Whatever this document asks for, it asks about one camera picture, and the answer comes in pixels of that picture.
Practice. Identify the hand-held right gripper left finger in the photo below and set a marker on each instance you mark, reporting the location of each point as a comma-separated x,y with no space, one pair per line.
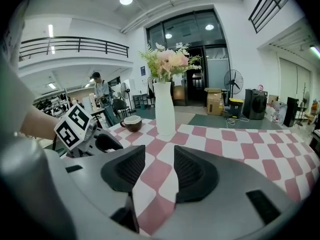
95,184

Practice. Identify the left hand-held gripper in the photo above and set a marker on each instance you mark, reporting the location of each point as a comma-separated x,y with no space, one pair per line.
72,126

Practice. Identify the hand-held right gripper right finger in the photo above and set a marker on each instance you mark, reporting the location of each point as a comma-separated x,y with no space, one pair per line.
232,199

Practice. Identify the person's left forearm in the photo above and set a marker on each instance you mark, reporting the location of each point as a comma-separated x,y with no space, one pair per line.
40,124

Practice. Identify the brown cup white inside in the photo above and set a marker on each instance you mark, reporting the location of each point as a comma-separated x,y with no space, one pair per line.
132,125

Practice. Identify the black low shelf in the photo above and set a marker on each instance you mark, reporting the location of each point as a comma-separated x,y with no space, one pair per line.
141,101

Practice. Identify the small black standing fan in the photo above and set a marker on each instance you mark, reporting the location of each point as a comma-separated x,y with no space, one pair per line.
124,90

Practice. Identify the pink white checkered tablecloth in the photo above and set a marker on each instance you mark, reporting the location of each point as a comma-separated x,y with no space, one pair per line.
225,144

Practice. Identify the white vase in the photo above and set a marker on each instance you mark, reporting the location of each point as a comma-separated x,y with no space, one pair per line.
164,109

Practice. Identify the green floor mat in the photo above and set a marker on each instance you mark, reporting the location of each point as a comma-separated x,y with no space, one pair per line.
250,124

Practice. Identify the black bin yellow lid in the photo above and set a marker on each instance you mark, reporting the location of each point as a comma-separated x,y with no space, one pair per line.
236,107

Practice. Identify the pink flower bouquet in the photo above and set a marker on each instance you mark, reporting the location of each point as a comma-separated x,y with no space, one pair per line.
167,61

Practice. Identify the black washing machine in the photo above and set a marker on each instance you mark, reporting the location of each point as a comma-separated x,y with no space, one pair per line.
255,105

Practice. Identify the brown cardboard box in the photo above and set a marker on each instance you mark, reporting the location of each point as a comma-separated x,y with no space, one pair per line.
214,104

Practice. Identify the black balcony railing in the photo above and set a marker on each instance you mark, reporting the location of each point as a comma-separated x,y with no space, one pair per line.
80,37

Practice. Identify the black tower speaker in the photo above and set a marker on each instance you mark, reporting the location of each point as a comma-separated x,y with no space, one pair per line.
291,111

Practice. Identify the black framed glass door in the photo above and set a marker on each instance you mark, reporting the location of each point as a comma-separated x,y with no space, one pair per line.
195,59

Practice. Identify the large black standing fan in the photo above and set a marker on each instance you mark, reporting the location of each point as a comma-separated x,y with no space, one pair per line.
233,80

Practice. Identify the black stair railing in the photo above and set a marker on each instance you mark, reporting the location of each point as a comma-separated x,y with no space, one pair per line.
268,6

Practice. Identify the blue wall sign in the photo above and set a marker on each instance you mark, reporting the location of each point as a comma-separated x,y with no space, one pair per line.
143,71

